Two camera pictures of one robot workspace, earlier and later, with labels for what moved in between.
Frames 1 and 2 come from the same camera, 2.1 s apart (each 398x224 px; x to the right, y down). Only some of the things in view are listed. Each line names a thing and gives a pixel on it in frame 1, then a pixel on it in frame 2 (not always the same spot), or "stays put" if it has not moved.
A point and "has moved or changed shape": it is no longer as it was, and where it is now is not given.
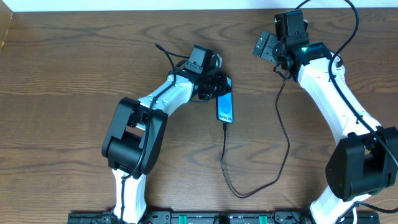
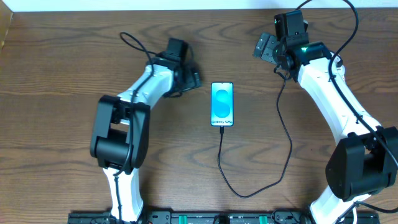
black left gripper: [222, 83] → [191, 78]
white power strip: [338, 68] stays put
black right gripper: [267, 47] stays put
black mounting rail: [217, 217] stays put
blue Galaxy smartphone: [224, 105] has moved or changed shape
